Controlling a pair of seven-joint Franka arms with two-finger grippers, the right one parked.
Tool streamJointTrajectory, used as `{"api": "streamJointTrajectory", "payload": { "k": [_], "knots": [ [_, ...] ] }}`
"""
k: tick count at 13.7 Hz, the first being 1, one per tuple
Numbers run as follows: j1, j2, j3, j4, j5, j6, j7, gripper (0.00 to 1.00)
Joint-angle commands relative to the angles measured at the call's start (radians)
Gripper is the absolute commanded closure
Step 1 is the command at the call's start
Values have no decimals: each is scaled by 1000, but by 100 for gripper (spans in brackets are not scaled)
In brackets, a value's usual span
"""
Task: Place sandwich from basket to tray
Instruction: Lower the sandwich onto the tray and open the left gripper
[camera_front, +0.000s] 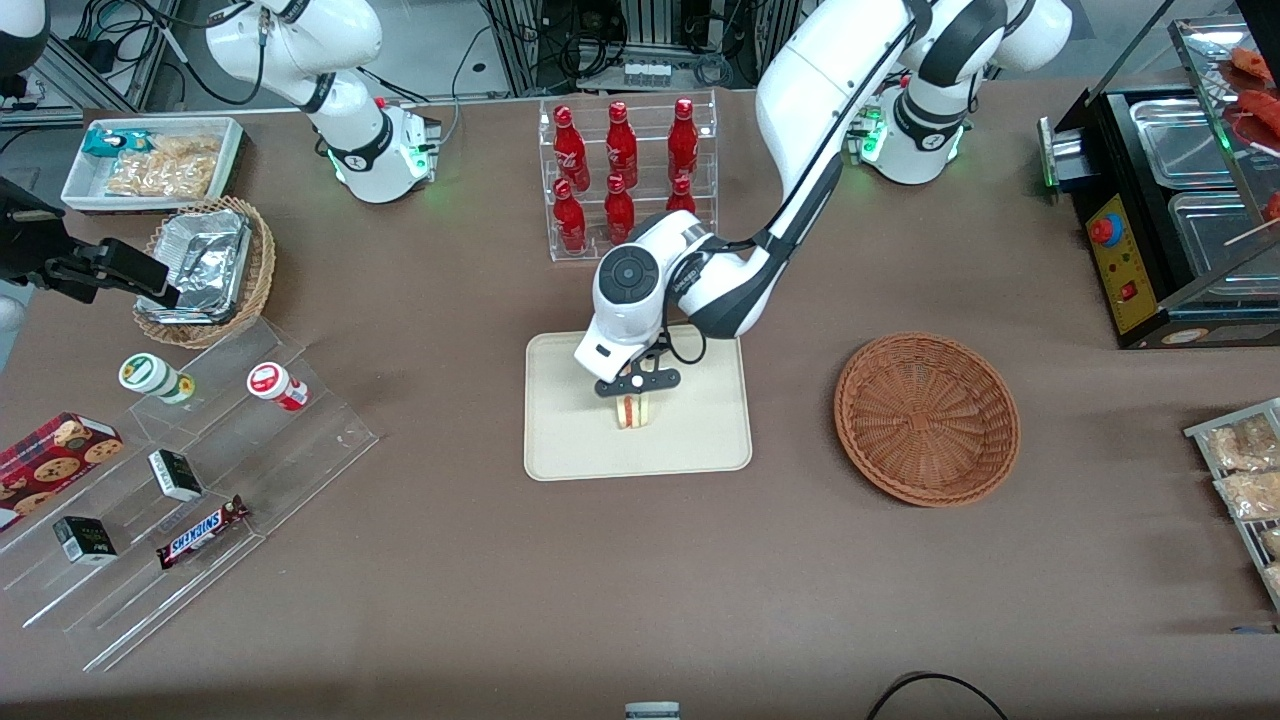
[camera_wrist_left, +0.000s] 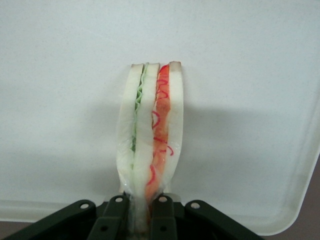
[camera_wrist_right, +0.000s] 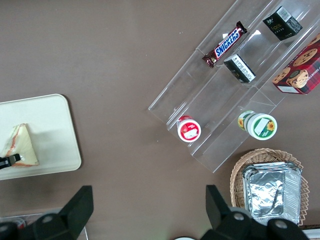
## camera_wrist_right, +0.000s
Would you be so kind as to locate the light tan wicker basket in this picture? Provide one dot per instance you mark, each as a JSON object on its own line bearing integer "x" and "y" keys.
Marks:
{"x": 236, "y": 185}

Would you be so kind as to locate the red lid white cup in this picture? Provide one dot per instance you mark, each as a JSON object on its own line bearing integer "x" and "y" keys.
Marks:
{"x": 189, "y": 130}

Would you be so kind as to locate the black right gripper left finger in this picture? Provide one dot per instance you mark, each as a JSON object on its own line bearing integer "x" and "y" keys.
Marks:
{"x": 72, "y": 215}

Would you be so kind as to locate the clear acrylic stepped shelf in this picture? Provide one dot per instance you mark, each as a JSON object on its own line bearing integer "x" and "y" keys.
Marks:
{"x": 220, "y": 100}

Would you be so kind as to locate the green lid white cup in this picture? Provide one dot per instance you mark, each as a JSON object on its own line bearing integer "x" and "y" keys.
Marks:
{"x": 262, "y": 126}

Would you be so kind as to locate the white plastic bin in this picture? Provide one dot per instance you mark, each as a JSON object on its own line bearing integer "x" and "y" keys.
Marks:
{"x": 312, "y": 235}

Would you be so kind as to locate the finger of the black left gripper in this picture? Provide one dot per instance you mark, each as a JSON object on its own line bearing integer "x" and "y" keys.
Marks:
{"x": 8, "y": 158}

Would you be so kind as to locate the aluminium foil tray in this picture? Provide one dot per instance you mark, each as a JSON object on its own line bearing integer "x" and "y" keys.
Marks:
{"x": 265, "y": 190}

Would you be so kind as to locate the red plaid cookie box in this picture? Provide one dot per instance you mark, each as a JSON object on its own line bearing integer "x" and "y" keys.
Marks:
{"x": 300, "y": 72}

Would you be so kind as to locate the small black carton box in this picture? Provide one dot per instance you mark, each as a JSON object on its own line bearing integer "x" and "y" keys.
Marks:
{"x": 282, "y": 25}
{"x": 240, "y": 68}

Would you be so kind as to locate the cream plastic serving tray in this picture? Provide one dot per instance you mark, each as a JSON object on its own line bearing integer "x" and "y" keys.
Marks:
{"x": 50, "y": 130}

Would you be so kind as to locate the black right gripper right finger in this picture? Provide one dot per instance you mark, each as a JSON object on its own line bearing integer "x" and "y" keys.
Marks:
{"x": 225, "y": 220}

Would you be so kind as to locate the Snickers chocolate bar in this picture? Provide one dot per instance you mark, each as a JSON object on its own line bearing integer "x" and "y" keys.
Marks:
{"x": 226, "y": 43}

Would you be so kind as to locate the triangle sandwich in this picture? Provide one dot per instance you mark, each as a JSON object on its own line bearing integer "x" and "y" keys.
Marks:
{"x": 23, "y": 145}

